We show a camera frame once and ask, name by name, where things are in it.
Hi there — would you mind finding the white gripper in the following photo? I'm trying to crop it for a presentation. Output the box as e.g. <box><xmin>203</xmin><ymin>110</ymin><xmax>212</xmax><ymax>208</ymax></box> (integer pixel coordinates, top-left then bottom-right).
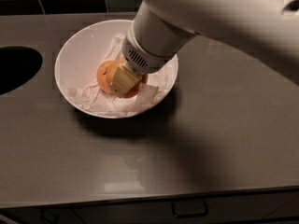
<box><xmin>108</xmin><ymin>3</ymin><xmax>195</xmax><ymax>98</ymax></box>

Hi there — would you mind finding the smooth orange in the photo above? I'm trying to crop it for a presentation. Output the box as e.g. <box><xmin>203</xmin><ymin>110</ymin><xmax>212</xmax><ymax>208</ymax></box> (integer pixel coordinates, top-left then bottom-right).
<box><xmin>106</xmin><ymin>57</ymin><xmax>148</xmax><ymax>98</ymax></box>

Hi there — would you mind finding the black drawer handle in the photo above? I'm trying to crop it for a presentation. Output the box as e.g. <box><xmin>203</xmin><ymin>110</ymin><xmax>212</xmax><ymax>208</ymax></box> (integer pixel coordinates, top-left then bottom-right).
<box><xmin>39</xmin><ymin>208</ymin><xmax>60</xmax><ymax>224</ymax></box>
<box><xmin>171</xmin><ymin>200</ymin><xmax>208</xmax><ymax>218</ymax></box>

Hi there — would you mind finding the black left drawer handle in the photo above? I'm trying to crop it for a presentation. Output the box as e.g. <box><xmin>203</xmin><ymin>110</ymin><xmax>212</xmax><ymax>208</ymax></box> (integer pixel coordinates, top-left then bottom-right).
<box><xmin>39</xmin><ymin>208</ymin><xmax>60</xmax><ymax>224</ymax></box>

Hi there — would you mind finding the orange with stem dimple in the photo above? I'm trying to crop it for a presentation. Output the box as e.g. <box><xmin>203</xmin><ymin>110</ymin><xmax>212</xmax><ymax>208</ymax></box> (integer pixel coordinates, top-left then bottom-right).
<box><xmin>96</xmin><ymin>61</ymin><xmax>113</xmax><ymax>93</ymax></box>

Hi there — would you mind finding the white crumpled paper towel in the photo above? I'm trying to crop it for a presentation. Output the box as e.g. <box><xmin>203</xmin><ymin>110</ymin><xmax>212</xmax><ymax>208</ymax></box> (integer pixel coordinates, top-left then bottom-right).
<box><xmin>67</xmin><ymin>35</ymin><xmax>178</xmax><ymax>119</ymax></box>

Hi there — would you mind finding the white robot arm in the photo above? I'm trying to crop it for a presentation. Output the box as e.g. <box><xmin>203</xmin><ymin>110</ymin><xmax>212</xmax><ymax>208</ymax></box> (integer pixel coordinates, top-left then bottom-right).
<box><xmin>110</xmin><ymin>0</ymin><xmax>299</xmax><ymax>97</ymax></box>

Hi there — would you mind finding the white bowl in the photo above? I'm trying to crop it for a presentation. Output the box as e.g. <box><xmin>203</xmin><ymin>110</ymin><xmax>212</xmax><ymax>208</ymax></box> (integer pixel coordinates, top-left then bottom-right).
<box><xmin>54</xmin><ymin>19</ymin><xmax>179</xmax><ymax>119</ymax></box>

